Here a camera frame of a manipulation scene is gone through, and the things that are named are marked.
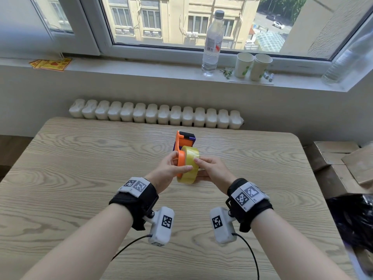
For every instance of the black plastic bag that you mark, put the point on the black plastic bag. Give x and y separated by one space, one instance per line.
354 218

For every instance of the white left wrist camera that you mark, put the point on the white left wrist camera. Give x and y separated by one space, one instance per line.
163 227

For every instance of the flat cardboard piece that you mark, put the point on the flat cardboard piece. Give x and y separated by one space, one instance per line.
360 164

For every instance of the brown cardboard box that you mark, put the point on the brown cardboard box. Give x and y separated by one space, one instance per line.
329 160

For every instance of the person's left hand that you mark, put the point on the person's left hand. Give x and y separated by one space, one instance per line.
164 174

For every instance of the white paper cup green print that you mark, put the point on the white paper cup green print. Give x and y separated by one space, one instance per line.
259 68
242 65

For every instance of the green plant sprig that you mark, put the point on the green plant sprig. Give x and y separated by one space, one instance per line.
226 72

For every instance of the person's right hand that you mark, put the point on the person's right hand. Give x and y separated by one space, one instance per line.
217 174

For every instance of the white window frame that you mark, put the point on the white window frame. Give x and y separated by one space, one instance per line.
96 32

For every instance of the orange purple tape dispenser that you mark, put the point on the orange purple tape dispenser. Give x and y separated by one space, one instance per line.
183 139

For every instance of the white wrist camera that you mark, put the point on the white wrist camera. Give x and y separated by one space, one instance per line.
222 227
163 227

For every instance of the person's right thumb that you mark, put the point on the person's right thumb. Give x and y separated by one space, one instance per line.
202 178

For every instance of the yellow tape roll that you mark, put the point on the yellow tape roll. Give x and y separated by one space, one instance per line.
190 169

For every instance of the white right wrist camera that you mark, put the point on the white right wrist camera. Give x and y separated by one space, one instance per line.
222 227

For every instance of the person's right forearm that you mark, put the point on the person's right forearm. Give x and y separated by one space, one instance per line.
291 250

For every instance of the large clear plastic bottle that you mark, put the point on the large clear plastic bottle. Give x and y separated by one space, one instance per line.
343 61

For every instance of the white radiator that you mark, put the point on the white radiator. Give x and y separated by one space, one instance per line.
157 113

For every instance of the person's left thumb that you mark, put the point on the person's left thumb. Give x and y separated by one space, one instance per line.
173 156

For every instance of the yellow red paper sheets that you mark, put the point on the yellow red paper sheets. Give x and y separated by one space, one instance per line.
52 64

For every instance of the person's left forearm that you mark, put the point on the person's left forearm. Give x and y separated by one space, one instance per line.
84 247

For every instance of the clear plastic water bottle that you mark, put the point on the clear plastic water bottle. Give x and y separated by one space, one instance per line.
212 46

